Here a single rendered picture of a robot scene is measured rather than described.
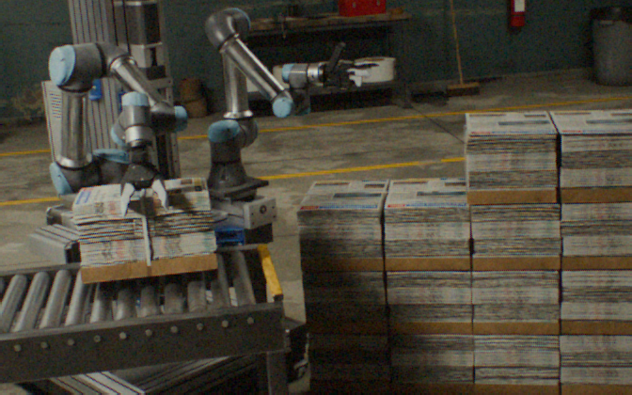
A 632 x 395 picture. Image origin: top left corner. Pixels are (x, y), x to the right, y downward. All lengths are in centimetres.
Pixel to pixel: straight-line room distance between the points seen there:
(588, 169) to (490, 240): 39
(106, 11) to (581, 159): 169
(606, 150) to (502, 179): 33
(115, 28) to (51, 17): 623
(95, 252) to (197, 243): 28
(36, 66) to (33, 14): 50
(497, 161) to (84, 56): 135
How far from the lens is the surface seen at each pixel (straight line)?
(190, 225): 270
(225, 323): 251
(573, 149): 316
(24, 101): 989
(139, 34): 348
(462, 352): 339
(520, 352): 338
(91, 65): 310
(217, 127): 363
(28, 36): 980
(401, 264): 327
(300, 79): 360
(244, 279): 273
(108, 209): 269
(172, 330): 251
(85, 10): 361
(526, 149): 315
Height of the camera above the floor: 175
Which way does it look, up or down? 15 degrees down
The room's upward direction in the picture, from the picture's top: 4 degrees counter-clockwise
